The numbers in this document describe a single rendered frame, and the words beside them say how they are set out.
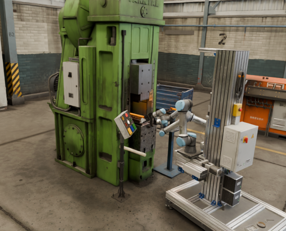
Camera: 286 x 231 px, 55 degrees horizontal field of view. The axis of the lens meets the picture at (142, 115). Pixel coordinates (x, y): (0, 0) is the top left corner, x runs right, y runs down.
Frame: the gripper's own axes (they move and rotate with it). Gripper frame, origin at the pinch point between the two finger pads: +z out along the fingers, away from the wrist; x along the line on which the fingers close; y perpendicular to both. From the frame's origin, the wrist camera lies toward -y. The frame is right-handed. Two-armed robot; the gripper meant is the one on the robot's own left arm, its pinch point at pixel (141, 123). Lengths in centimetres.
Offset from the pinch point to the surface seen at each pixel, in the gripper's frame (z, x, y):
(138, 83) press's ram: -12, -31, 46
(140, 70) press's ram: -21, -33, 60
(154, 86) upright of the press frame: -15, -91, 29
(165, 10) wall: -2, -942, 254
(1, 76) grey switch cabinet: 413, -313, 226
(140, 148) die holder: 30, -30, -38
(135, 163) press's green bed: 51, -35, -58
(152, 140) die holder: 17, -55, -40
